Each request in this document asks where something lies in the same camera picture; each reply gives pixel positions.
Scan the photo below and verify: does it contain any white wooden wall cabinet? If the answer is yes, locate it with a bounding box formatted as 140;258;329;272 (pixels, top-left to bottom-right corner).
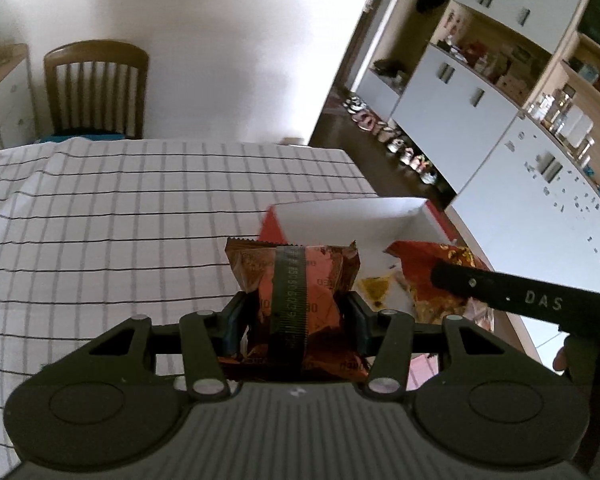
350;0;600;286

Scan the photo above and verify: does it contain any wooden white sideboard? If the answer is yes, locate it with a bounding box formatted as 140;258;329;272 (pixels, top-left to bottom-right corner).
0;42;37;151

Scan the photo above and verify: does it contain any red chips bag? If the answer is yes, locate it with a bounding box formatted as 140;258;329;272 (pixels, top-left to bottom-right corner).
385;240;496;331

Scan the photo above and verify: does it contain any checked white tablecloth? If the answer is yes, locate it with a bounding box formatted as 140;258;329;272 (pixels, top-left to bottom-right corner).
0;137;381;461

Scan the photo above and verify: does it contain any red cardboard box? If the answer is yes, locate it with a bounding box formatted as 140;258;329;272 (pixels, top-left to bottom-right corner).
257;197;498;361

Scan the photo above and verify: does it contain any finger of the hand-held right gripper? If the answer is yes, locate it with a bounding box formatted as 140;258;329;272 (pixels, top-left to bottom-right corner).
430;259;496;306

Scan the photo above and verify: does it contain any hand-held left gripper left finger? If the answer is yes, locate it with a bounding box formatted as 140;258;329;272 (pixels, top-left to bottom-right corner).
87;292;253;401

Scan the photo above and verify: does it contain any person's right hand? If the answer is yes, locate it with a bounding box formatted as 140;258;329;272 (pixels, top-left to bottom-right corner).
552;347;600;396

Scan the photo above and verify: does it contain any blue chair cushion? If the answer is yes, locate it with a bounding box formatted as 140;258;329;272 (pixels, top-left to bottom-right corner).
34;131;133;144

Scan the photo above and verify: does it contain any wooden chair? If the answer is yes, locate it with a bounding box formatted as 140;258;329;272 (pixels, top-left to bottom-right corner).
42;40;150;141

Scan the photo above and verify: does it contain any brown orange snack packet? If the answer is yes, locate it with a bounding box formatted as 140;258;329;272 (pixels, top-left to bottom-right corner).
225;237;381;381

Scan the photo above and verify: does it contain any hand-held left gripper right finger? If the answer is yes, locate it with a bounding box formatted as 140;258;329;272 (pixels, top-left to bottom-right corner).
345;292;526;401

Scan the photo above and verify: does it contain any row of shoes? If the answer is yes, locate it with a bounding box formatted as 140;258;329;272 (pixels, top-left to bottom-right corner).
342;95;441;186

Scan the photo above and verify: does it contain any group of glass jars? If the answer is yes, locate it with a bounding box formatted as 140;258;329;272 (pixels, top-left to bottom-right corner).
527;85;596;161

